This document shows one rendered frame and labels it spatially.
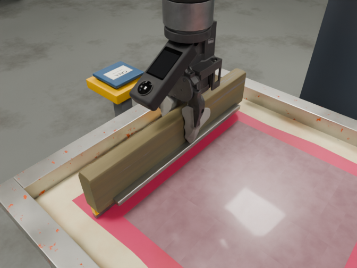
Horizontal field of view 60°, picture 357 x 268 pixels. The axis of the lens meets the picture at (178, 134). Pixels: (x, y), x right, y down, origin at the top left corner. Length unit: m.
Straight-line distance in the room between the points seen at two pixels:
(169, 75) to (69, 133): 1.86
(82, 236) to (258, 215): 0.28
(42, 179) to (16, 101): 2.23
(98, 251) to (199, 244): 0.15
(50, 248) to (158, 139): 0.22
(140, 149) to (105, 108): 1.97
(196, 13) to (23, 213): 0.38
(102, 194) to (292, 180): 0.34
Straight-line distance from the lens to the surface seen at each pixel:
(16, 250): 1.76
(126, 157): 0.47
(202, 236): 0.50
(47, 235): 0.49
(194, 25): 0.45
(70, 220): 0.54
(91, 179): 0.45
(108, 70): 0.88
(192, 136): 0.55
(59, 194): 0.58
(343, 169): 0.66
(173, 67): 0.46
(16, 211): 0.54
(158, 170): 0.53
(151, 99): 0.44
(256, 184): 0.58
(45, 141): 2.27
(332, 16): 0.96
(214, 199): 0.54
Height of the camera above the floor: 1.38
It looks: 40 degrees down
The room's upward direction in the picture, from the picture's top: straight up
